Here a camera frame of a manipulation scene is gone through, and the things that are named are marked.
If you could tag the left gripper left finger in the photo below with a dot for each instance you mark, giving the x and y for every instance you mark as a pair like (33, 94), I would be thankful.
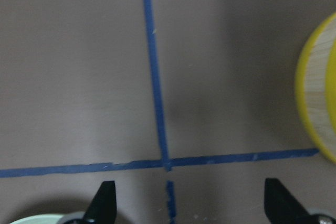
(103, 207)

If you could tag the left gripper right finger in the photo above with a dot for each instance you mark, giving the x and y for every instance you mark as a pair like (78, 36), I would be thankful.
(280, 206)

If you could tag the lower yellow steamer layer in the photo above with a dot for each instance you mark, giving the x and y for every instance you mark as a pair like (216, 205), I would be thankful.
(315, 87)

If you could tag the green plate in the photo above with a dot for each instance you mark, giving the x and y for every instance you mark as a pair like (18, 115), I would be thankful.
(39, 219)

